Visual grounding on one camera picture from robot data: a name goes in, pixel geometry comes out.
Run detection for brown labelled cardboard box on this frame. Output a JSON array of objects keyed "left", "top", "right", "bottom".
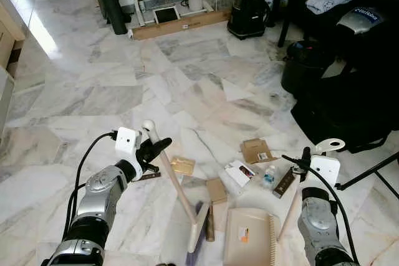
[{"left": 241, "top": 138, "right": 274, "bottom": 164}]

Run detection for dark brown bar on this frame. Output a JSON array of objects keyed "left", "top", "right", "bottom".
[{"left": 272, "top": 169, "right": 296, "bottom": 199}]

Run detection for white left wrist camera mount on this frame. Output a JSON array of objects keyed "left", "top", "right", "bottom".
[{"left": 115, "top": 127, "right": 144, "bottom": 181}]

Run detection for large black bag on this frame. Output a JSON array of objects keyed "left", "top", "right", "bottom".
[{"left": 291, "top": 70, "right": 399, "bottom": 153}]

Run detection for black rolled mat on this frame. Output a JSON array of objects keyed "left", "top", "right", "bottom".
[{"left": 92, "top": 0, "right": 130, "bottom": 36}]

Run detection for brown metallic cylinder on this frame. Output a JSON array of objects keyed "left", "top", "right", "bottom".
[{"left": 205, "top": 206, "right": 216, "bottom": 242}]

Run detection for black vacuum cleaner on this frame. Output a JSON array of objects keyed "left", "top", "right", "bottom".
[{"left": 226, "top": 0, "right": 271, "bottom": 40}]

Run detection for clear plastic bottle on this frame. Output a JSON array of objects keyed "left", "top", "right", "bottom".
[{"left": 261, "top": 165, "right": 277, "bottom": 190}]

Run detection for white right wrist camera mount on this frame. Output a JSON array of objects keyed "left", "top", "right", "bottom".
[{"left": 309, "top": 154, "right": 342, "bottom": 189}]

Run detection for white card package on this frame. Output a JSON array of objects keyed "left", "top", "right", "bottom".
[{"left": 224, "top": 159, "right": 256, "bottom": 188}]

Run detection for gold flat box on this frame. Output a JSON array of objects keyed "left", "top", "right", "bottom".
[{"left": 171, "top": 156, "right": 196, "bottom": 176}]

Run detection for cream long-handled dustpan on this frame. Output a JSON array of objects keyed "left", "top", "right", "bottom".
[{"left": 223, "top": 138, "right": 346, "bottom": 266}]

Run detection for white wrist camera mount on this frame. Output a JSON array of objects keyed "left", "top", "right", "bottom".
[
  {"left": 309, "top": 154, "right": 342, "bottom": 189},
  {"left": 115, "top": 127, "right": 144, "bottom": 181}
]

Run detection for long brown cardboard box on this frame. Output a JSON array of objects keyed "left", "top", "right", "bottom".
[{"left": 130, "top": 9, "right": 233, "bottom": 41}]

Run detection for white framed tablet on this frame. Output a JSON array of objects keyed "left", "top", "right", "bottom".
[{"left": 153, "top": 5, "right": 182, "bottom": 26}]

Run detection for black metal stand legs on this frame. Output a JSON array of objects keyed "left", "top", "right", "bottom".
[{"left": 335, "top": 152, "right": 399, "bottom": 199}]

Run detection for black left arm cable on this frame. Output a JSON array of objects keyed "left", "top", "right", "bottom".
[{"left": 65, "top": 130, "right": 119, "bottom": 242}]

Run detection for silver bag with blue label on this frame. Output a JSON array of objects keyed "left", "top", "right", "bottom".
[{"left": 337, "top": 7, "right": 383, "bottom": 36}]

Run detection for black trash bin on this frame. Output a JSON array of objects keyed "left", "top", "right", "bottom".
[{"left": 281, "top": 40, "right": 335, "bottom": 97}]

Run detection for small plain cardboard box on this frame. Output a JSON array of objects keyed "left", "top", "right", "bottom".
[{"left": 206, "top": 178, "right": 229, "bottom": 204}]

